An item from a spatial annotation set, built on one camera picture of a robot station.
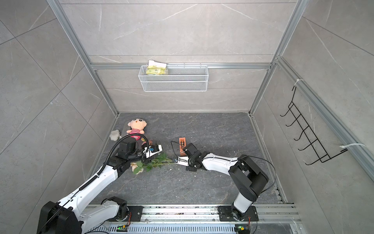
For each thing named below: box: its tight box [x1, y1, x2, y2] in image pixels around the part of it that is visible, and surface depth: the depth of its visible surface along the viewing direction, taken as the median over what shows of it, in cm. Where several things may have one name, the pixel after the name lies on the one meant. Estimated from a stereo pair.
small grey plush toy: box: [109, 129, 123, 142], surface depth 105 cm
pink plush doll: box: [126, 117, 148, 141], surface depth 105 cm
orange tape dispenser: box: [178, 136, 187, 157], surface depth 97 cm
